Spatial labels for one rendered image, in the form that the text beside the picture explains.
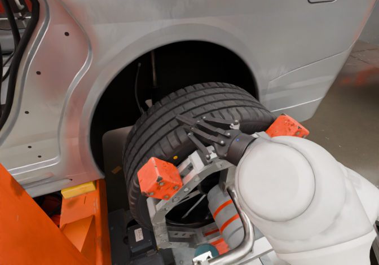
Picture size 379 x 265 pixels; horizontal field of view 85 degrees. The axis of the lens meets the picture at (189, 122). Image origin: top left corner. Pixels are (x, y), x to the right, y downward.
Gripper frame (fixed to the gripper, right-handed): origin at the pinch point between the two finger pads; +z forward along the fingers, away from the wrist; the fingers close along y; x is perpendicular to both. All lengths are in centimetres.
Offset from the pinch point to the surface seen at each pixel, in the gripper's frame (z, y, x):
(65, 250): 2.8, -41.3, -2.4
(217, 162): -11.4, -3.1, -6.8
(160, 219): -2.3, -23.4, -17.2
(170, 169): -2.6, -12.3, -4.9
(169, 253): 24, -39, -93
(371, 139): -36, 166, -189
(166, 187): -5.3, -16.3, -5.0
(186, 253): 14, -32, -88
